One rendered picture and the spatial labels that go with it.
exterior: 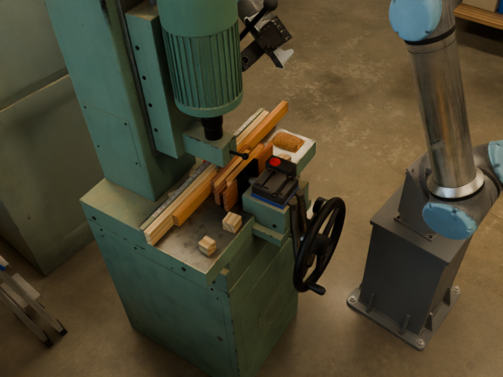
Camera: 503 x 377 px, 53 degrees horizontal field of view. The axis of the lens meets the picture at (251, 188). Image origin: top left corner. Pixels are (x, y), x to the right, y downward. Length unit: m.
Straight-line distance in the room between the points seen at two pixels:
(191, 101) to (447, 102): 0.62
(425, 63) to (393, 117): 2.02
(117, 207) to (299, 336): 0.99
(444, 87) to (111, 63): 0.81
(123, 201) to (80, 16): 0.60
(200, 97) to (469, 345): 1.58
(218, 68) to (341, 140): 1.94
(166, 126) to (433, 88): 0.68
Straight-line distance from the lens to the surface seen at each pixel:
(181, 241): 1.38
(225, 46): 1.17
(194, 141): 1.42
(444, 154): 1.41
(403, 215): 1.87
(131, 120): 1.42
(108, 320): 2.38
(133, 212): 1.62
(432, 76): 1.29
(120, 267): 1.88
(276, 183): 1.35
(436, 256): 1.84
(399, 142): 3.10
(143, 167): 1.53
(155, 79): 1.31
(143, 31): 1.26
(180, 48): 1.18
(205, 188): 1.44
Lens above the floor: 1.95
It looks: 45 degrees down
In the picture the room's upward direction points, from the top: 4 degrees counter-clockwise
